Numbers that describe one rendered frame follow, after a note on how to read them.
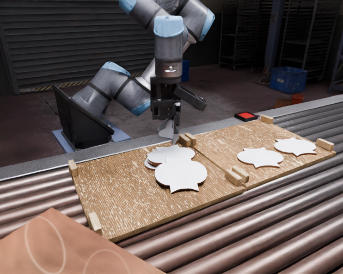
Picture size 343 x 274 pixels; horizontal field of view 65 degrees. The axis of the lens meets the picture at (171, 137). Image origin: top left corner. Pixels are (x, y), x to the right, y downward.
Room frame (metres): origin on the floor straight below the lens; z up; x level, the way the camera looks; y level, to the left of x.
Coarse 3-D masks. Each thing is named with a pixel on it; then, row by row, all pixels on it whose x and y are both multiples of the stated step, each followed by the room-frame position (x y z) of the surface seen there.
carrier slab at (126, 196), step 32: (96, 160) 0.76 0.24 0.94; (128, 160) 0.76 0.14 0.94; (192, 160) 0.76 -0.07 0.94; (96, 192) 0.59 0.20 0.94; (128, 192) 0.59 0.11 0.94; (160, 192) 0.59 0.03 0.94; (192, 192) 0.59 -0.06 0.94; (224, 192) 0.59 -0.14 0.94; (128, 224) 0.47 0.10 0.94; (160, 224) 0.49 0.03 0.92
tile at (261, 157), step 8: (240, 152) 0.80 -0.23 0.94; (248, 152) 0.80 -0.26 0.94; (256, 152) 0.80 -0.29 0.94; (264, 152) 0.80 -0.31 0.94; (272, 152) 0.80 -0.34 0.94; (240, 160) 0.75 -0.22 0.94; (248, 160) 0.74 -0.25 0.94; (256, 160) 0.74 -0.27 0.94; (264, 160) 0.74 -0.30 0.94; (272, 160) 0.74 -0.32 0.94; (280, 160) 0.74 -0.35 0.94; (256, 168) 0.70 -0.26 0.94
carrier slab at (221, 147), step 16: (224, 128) 1.01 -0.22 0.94; (240, 128) 1.01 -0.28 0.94; (256, 128) 1.01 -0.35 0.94; (272, 128) 1.01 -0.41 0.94; (208, 144) 0.87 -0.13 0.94; (224, 144) 0.87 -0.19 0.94; (240, 144) 0.87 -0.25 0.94; (256, 144) 0.87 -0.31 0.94; (272, 144) 0.87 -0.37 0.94; (224, 160) 0.76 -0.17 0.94; (288, 160) 0.76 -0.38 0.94; (304, 160) 0.76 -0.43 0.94; (320, 160) 0.77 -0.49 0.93; (256, 176) 0.67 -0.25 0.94; (272, 176) 0.67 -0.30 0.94
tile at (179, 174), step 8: (168, 160) 0.68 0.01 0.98; (176, 160) 0.68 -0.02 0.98; (184, 160) 0.68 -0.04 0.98; (160, 168) 0.65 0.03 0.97; (168, 168) 0.65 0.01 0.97; (176, 168) 0.66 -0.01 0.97; (184, 168) 0.66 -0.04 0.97; (192, 168) 0.66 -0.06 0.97; (200, 168) 0.66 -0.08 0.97; (160, 176) 0.62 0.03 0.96; (168, 176) 0.63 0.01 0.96; (176, 176) 0.63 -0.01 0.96; (184, 176) 0.63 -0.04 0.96; (192, 176) 0.63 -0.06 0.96; (200, 176) 0.63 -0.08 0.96; (168, 184) 0.60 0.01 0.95; (176, 184) 0.60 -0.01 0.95; (184, 184) 0.60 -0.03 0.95; (192, 184) 0.61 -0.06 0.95
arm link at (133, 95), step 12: (192, 0) 1.20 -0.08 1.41; (180, 12) 1.19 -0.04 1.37; (192, 12) 1.18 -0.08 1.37; (204, 12) 1.18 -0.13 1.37; (192, 24) 1.16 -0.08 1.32; (204, 24) 1.16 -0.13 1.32; (192, 36) 1.16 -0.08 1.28; (204, 36) 1.18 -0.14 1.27; (144, 72) 1.15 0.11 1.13; (132, 84) 1.13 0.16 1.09; (144, 84) 1.11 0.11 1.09; (120, 96) 1.10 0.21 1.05; (132, 96) 1.09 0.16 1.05; (144, 96) 1.10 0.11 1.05; (132, 108) 1.09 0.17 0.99; (144, 108) 1.08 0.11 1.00
